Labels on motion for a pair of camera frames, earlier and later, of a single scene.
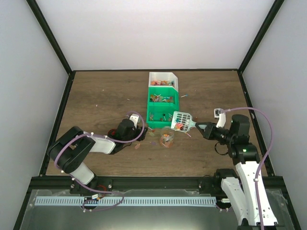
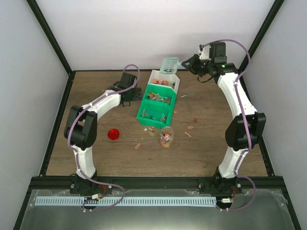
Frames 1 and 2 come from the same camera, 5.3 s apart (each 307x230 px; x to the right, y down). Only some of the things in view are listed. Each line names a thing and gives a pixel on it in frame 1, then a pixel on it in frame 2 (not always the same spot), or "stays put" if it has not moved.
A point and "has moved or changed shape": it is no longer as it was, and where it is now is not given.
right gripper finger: x=208 y=124 → x=192 y=62
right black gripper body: x=214 y=136 → x=203 y=68
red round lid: x=112 y=132 stays put
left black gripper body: x=141 y=138 → x=136 y=97
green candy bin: x=160 y=111 has moved or changed shape
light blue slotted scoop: x=182 y=121 → x=169 y=65
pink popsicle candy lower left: x=137 y=146 stays put
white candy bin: x=163 y=79 stays put
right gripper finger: x=206 y=132 → x=191 y=66
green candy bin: x=162 y=96 has moved or changed shape
